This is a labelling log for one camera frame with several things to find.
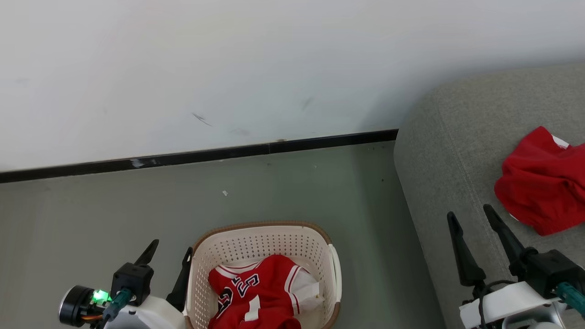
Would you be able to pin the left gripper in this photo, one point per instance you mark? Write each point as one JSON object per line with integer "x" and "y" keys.
{"x": 135, "y": 281}

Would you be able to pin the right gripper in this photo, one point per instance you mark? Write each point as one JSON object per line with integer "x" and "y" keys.
{"x": 544, "y": 269}

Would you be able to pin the red shorts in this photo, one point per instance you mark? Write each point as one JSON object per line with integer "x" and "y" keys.
{"x": 544, "y": 192}

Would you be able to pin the red basketball jersey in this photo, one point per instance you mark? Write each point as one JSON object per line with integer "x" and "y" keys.
{"x": 260, "y": 297}

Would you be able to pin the grey fabric sofa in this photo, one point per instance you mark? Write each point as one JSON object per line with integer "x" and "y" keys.
{"x": 448, "y": 160}

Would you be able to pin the cream plastic laundry basket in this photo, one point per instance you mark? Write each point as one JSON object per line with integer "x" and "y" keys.
{"x": 256, "y": 242}

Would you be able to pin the black baseboard strip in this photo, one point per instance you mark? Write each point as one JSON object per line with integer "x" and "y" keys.
{"x": 205, "y": 156}

